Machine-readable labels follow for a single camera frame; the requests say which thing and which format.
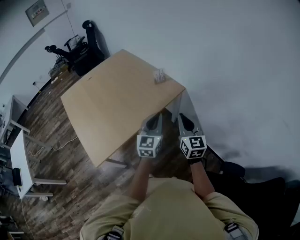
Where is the black box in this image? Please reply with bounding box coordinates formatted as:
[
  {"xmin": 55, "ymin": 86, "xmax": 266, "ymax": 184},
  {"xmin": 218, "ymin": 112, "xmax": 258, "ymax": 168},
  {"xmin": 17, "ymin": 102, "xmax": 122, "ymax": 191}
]
[{"xmin": 12, "ymin": 167, "xmax": 23, "ymax": 187}]

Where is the grey wall panel box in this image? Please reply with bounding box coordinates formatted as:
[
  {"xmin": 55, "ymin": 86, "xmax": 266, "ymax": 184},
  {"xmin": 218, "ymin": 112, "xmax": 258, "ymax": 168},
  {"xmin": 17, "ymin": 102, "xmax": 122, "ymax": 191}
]
[{"xmin": 25, "ymin": 0, "xmax": 50, "ymax": 28}]

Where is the person's left forearm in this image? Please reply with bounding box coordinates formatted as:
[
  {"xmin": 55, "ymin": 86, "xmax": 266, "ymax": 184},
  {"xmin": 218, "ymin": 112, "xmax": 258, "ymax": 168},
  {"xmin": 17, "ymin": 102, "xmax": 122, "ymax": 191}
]
[{"xmin": 127, "ymin": 157, "xmax": 157, "ymax": 202}]

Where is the person's right forearm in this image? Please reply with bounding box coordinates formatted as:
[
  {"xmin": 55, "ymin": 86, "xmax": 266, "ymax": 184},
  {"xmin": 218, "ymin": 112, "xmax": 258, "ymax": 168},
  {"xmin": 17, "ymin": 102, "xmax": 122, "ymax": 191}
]
[{"xmin": 189, "ymin": 163, "xmax": 218, "ymax": 203}]

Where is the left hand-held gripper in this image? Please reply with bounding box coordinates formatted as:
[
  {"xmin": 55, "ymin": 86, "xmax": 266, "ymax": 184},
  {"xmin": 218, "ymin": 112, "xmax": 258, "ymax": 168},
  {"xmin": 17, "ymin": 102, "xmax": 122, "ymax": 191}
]
[{"xmin": 136, "ymin": 113, "xmax": 164, "ymax": 159}]

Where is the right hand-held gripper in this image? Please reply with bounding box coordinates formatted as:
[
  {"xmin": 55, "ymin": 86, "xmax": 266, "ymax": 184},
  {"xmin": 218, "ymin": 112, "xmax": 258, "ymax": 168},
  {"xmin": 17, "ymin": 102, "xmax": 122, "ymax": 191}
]
[{"xmin": 178, "ymin": 113, "xmax": 208, "ymax": 160}]

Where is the white wall conduit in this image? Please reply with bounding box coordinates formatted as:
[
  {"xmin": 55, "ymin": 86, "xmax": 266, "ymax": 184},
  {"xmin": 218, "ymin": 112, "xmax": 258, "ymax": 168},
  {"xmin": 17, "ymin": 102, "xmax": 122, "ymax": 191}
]
[{"xmin": 0, "ymin": 3, "xmax": 72, "ymax": 85}]

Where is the grey harness strap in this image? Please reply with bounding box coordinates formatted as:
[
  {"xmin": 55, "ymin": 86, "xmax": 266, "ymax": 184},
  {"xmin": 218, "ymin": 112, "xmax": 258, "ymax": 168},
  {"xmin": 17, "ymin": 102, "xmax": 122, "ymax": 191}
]
[
  {"xmin": 102, "ymin": 225, "xmax": 125, "ymax": 240},
  {"xmin": 224, "ymin": 220, "xmax": 248, "ymax": 240}
]

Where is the white desk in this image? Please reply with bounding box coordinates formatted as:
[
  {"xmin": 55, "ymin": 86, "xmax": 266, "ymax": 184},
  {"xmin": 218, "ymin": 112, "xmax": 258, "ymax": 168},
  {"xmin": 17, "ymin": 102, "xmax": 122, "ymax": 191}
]
[
  {"xmin": 0, "ymin": 95, "xmax": 30, "ymax": 141},
  {"xmin": 10, "ymin": 128, "xmax": 68, "ymax": 200}
]

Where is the clear plastic bag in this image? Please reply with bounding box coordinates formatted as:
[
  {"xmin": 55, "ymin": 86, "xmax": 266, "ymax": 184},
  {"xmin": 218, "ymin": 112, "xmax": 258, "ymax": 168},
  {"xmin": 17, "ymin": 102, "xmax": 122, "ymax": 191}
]
[{"xmin": 152, "ymin": 67, "xmax": 168, "ymax": 84}]

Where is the cardboard box with items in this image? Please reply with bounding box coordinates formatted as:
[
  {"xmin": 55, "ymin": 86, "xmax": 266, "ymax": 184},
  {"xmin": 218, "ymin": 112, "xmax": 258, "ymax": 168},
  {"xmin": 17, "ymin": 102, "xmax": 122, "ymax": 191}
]
[{"xmin": 48, "ymin": 58, "xmax": 71, "ymax": 82}]

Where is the light wooden table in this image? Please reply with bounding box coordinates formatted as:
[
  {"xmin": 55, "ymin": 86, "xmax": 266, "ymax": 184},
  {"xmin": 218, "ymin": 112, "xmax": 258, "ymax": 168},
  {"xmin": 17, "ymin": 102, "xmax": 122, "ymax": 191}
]
[{"xmin": 60, "ymin": 48, "xmax": 202, "ymax": 169}]

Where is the yellowish floor cable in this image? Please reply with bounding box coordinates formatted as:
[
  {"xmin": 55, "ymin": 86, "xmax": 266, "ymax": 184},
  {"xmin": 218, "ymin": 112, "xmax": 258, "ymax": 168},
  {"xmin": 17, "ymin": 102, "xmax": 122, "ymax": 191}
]
[{"xmin": 27, "ymin": 135, "xmax": 78, "ymax": 158}]

